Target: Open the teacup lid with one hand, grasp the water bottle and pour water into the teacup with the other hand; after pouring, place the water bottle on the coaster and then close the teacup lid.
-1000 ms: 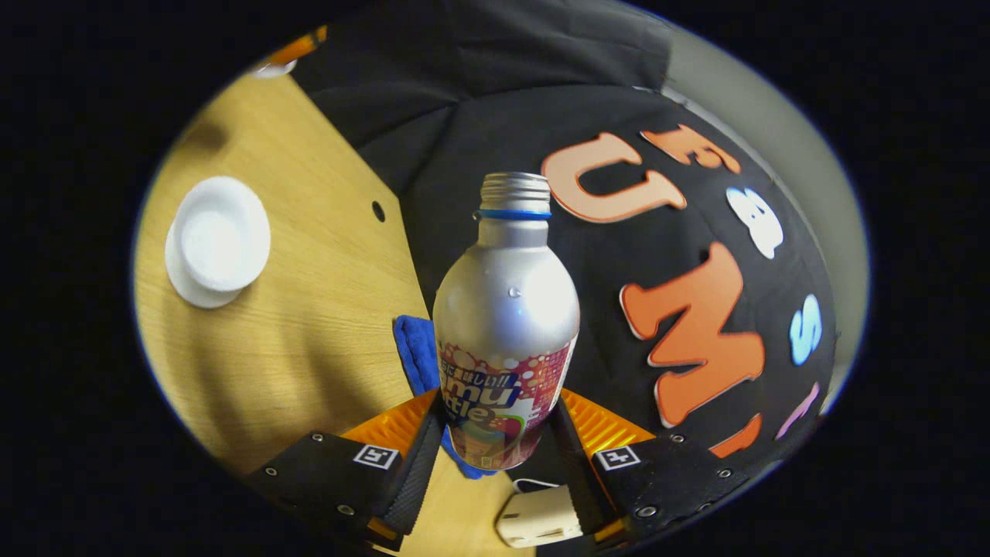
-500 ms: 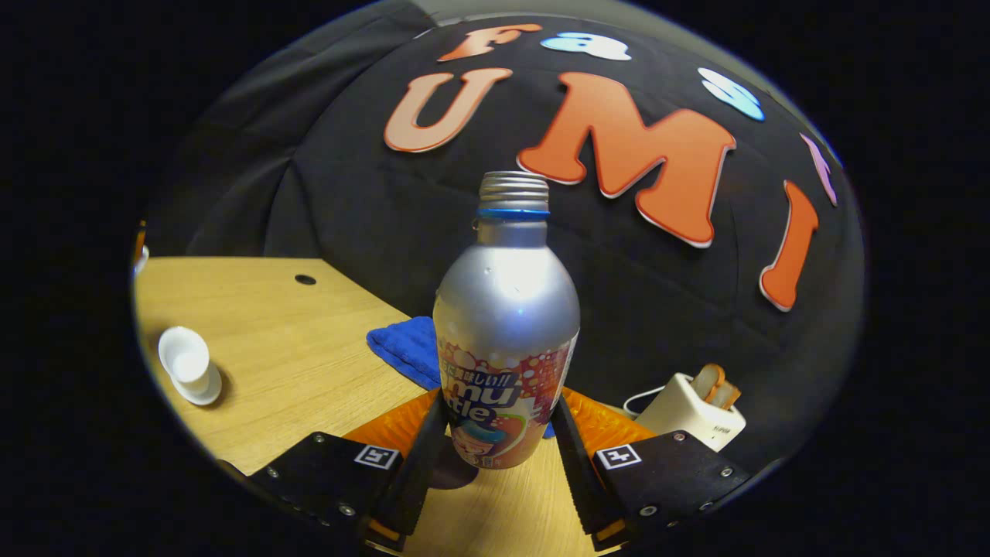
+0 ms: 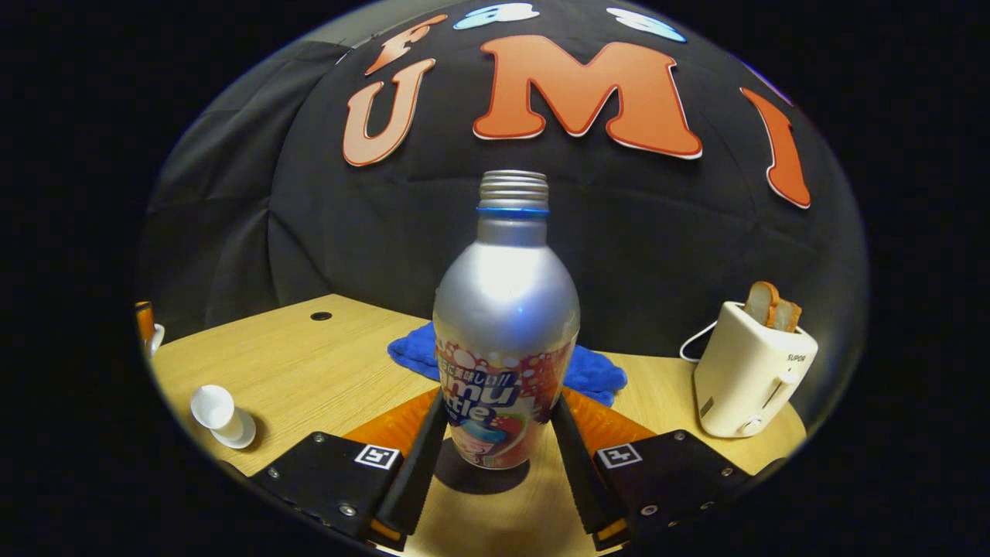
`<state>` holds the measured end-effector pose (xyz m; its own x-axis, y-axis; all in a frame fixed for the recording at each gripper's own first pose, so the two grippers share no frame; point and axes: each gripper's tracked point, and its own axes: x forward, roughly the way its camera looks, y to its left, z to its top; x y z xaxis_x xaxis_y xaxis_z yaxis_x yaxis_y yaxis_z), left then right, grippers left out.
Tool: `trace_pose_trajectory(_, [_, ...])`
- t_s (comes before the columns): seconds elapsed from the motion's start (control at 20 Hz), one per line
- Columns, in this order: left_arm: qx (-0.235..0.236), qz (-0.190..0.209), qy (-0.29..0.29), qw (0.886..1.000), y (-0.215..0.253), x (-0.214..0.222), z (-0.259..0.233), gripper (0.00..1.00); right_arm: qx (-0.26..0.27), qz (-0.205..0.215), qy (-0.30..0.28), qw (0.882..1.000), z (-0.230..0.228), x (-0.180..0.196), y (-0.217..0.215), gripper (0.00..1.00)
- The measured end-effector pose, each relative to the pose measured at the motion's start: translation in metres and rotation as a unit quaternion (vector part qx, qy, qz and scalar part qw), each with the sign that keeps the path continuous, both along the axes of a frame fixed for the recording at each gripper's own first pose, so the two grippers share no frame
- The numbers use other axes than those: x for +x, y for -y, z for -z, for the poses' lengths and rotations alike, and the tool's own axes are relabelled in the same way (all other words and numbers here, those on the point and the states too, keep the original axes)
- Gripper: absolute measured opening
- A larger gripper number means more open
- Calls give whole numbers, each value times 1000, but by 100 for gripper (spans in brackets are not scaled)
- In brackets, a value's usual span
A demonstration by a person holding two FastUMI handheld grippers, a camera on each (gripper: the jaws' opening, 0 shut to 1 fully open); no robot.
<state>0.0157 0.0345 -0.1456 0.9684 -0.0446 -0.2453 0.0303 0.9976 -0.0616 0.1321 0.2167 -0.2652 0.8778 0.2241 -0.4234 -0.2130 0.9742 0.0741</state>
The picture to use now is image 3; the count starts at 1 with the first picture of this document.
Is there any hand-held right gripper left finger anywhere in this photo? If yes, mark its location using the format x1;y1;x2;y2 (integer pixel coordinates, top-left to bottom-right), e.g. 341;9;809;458
251;387;449;552

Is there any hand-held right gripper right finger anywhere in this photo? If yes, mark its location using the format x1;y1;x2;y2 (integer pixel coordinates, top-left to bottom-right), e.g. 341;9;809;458
551;387;753;552

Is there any white teacup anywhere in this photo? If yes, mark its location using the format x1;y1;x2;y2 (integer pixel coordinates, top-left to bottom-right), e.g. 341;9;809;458
190;384;257;450

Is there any silver water bottle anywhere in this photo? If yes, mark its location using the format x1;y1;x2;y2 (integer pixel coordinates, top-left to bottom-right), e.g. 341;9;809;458
432;169;582;471

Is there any blue towel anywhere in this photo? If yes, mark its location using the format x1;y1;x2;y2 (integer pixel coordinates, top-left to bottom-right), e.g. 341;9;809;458
387;321;629;408

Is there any white toaster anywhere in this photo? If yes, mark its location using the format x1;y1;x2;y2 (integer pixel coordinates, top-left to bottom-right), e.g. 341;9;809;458
693;301;819;439

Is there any black backdrop cloth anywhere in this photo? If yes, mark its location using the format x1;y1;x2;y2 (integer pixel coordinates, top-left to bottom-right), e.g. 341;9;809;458
138;0;871;388

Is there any white toaster cable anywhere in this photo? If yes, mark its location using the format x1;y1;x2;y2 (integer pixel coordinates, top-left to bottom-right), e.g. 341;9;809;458
679;320;720;363

